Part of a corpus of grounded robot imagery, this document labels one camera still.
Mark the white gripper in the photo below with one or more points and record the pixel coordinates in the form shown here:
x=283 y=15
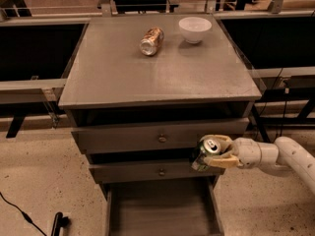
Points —
x=246 y=151

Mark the green soda can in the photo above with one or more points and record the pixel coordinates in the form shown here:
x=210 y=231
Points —
x=206 y=149

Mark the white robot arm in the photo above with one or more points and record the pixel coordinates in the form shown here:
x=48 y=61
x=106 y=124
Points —
x=275 y=159

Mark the top drawer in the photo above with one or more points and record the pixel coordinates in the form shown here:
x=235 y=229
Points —
x=153 y=136

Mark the drawer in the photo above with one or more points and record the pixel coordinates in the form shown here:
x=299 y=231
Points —
x=131 y=171
x=153 y=136
x=172 y=207

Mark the bottom drawer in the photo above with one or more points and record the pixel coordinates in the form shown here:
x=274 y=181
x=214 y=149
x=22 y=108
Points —
x=172 y=207

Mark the grey drawer cabinet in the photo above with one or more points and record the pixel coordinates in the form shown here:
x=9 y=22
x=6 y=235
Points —
x=112 y=82

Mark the middle drawer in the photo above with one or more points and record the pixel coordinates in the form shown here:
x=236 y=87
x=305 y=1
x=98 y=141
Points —
x=131 y=171

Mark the orange soda can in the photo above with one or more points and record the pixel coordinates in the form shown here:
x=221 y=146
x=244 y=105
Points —
x=152 y=41

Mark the white bowl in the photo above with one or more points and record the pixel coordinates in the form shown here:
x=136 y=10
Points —
x=194 y=29

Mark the black floor device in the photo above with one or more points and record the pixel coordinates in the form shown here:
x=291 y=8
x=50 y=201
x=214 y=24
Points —
x=60 y=221

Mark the left metal table rail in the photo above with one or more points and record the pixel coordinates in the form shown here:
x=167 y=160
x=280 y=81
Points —
x=19 y=99

